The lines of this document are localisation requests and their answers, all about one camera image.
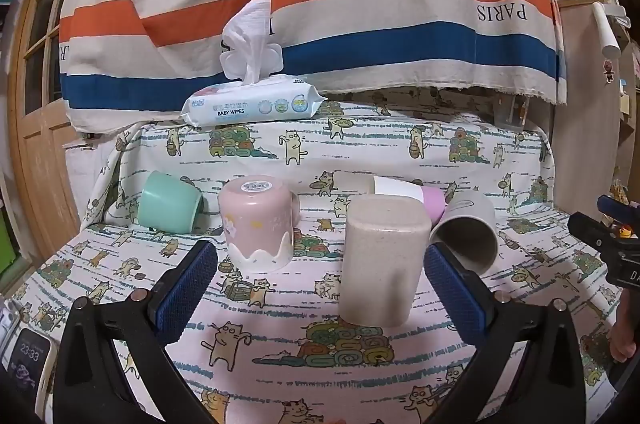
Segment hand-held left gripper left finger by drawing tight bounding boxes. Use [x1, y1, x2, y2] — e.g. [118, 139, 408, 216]
[52, 240, 219, 424]

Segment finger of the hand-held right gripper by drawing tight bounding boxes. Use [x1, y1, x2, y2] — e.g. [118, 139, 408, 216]
[596, 194, 632, 219]
[567, 211, 640, 257]

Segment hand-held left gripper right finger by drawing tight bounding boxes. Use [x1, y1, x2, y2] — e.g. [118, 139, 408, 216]
[424, 242, 586, 424]

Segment grey cup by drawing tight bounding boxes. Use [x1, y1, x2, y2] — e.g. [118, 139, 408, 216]
[430, 190, 499, 276]

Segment beige speckled cup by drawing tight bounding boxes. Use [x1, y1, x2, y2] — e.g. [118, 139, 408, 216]
[339, 195, 432, 327]

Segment green cup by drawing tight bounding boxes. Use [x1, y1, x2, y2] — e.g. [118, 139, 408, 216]
[138, 171, 205, 235]

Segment pink cup with white base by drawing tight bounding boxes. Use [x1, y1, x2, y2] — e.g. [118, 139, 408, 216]
[218, 175, 301, 273]

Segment purple and white cup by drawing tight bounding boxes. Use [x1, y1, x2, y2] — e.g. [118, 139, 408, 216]
[372, 175, 447, 225]

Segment person's right hand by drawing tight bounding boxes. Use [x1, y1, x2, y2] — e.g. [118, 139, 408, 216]
[612, 289, 640, 364]

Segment wooden cabinet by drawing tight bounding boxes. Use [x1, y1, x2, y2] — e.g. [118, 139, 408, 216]
[552, 0, 640, 217]

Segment cat printed cloth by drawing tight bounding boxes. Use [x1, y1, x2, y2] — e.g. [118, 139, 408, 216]
[20, 97, 623, 424]

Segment phone with clock display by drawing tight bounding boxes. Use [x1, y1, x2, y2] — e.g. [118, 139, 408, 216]
[7, 328, 53, 410]

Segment white paper roll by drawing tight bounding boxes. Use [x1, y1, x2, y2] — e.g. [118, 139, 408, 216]
[592, 2, 622, 58]

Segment white device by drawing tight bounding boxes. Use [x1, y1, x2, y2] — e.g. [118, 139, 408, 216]
[0, 307, 22, 357]

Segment baby wipes pack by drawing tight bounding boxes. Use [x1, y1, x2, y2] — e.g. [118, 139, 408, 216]
[180, 74, 329, 127]

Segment wooden door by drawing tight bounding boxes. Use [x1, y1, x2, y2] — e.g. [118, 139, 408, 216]
[7, 0, 103, 261]

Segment white wet wipe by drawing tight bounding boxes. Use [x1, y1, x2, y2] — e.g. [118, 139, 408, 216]
[220, 0, 283, 84]

